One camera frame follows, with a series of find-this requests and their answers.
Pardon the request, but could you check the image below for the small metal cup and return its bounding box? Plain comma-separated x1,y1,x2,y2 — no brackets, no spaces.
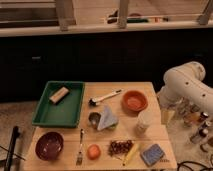
89,112,101,127

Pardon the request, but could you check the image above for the black stand pole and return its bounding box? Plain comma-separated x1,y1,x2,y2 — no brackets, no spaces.
4,126,20,171

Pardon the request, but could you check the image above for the blue sponge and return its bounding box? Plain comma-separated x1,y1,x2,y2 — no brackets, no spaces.
140,144,165,166

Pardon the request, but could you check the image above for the yellow banana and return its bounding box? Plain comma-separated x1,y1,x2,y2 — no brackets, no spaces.
122,143,140,166

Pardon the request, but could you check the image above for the white paper cup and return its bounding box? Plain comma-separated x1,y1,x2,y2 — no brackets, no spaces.
136,112,152,134

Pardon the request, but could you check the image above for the orange bowl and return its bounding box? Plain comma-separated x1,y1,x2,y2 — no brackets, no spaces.
122,90,148,112

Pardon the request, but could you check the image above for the metal fork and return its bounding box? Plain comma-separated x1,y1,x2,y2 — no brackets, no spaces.
76,129,84,166

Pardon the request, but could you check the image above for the wooden block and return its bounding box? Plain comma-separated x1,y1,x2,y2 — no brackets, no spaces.
49,87,69,104

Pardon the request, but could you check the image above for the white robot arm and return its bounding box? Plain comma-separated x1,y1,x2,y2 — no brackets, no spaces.
158,61,213,115

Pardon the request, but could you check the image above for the green plastic tray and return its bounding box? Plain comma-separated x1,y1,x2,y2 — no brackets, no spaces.
32,81,85,128

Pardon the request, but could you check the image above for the bunch of red grapes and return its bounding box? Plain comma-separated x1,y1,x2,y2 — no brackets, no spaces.
108,140,133,156

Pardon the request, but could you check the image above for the orange fruit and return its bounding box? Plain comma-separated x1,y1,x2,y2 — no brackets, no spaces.
87,144,101,160

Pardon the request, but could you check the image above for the purple bowl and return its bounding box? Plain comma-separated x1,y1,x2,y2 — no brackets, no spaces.
35,132,64,161

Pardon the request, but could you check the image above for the blue grey cloth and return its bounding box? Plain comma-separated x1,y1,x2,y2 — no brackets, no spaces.
97,106,118,131

